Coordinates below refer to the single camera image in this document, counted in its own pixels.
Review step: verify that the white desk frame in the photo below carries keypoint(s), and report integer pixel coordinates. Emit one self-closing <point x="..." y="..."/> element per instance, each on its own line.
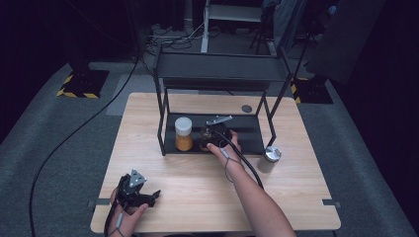
<point x="230" y="13"/>

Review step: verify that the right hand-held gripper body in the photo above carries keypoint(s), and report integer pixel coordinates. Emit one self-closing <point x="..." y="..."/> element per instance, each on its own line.
<point x="221" y="136"/>

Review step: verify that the dark grey board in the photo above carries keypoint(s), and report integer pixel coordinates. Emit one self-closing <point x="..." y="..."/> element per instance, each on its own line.
<point x="346" y="36"/>

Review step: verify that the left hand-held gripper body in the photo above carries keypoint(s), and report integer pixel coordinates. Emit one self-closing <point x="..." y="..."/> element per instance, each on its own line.
<point x="126" y="192"/>

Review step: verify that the person's right hand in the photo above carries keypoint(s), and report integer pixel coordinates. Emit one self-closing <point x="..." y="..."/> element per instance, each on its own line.
<point x="232" y="153"/>

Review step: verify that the round dark table grommet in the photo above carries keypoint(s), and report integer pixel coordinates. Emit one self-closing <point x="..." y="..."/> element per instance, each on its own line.
<point x="246" y="109"/>

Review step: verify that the white-lid jar of orange powder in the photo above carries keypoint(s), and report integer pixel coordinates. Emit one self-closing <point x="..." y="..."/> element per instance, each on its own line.
<point x="184" y="136"/>

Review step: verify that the black two-tier metal rack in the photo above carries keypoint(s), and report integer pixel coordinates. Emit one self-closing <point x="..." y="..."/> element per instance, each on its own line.
<point x="214" y="70"/>

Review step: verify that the person's left hand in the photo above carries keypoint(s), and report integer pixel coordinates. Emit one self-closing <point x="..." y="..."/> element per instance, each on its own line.
<point x="123" y="222"/>

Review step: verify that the grey jar with chrome lid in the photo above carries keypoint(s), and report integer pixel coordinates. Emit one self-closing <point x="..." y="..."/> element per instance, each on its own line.
<point x="272" y="154"/>

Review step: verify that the yellow-striped black stand base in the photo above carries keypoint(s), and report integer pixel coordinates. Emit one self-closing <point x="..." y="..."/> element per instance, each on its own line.
<point x="85" y="84"/>
<point x="313" y="92"/>

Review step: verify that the grey table edge bracket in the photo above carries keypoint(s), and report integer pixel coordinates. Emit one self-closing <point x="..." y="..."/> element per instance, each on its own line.
<point x="331" y="202"/>
<point x="100" y="202"/>

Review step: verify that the black tripod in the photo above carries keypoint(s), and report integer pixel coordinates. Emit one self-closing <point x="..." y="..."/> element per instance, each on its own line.
<point x="262" y="33"/>

